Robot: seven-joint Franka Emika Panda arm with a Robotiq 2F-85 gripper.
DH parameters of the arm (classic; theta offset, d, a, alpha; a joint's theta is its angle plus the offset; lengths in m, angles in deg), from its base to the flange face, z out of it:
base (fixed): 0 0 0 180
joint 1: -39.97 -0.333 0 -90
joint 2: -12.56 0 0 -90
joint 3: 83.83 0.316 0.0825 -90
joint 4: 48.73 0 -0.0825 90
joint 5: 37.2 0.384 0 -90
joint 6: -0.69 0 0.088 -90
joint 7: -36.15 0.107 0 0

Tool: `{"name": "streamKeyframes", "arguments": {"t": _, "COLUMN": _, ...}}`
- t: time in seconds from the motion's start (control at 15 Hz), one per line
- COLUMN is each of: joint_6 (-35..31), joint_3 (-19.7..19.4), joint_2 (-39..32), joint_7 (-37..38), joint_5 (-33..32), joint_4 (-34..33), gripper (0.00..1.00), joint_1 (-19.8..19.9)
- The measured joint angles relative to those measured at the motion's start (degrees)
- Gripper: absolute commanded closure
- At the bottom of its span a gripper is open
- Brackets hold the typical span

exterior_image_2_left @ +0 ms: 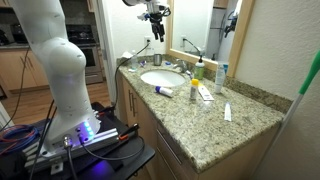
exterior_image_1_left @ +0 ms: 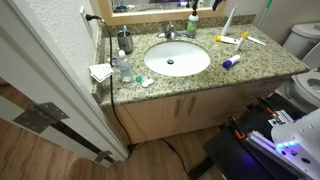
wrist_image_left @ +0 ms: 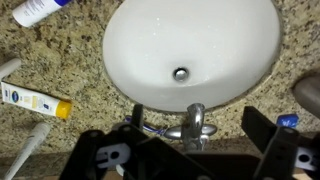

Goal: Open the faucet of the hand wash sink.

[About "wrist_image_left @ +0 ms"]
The blue and white toothbrush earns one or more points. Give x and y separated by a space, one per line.
151 128

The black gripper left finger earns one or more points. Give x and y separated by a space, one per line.
100 146

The white bottle with blue cap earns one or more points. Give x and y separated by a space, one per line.
33 10

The metal cup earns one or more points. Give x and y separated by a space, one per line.
310 95

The chrome sink faucet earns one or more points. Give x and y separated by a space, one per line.
196 128

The white tube with yellow cap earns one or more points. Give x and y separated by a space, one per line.
30 99

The white oval sink basin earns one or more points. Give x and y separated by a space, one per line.
186 36

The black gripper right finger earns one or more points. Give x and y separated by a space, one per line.
280 150

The metal sink drain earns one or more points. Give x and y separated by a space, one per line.
181 74

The small blue packet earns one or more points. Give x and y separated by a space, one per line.
287 120

